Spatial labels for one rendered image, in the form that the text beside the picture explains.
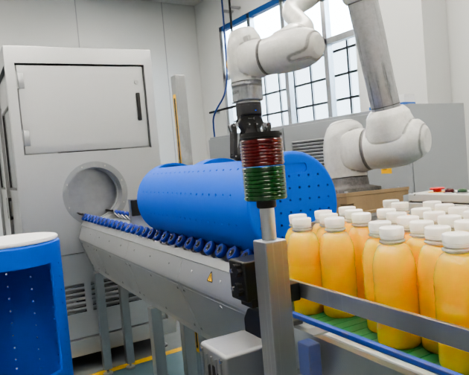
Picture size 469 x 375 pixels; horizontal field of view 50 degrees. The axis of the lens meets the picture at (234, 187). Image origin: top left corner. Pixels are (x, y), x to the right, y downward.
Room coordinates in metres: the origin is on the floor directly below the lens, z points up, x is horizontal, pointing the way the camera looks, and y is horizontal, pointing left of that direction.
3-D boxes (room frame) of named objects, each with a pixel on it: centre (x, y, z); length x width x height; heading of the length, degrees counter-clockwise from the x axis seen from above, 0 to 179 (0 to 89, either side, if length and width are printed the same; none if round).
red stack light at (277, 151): (0.75, -0.05, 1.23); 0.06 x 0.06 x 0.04
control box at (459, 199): (1.22, -0.53, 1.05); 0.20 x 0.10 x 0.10; 29
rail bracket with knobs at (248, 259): (1.13, -0.02, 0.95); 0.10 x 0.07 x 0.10; 119
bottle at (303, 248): (1.03, -0.13, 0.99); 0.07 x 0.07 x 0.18
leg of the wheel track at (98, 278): (3.01, 0.86, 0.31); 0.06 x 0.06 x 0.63; 29
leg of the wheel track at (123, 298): (3.08, 0.74, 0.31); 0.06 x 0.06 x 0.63; 29
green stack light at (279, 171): (0.75, -0.05, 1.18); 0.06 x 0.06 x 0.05
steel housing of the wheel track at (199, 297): (2.18, 0.33, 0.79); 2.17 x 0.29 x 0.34; 29
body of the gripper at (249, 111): (1.48, -0.06, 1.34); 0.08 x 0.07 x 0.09; 119
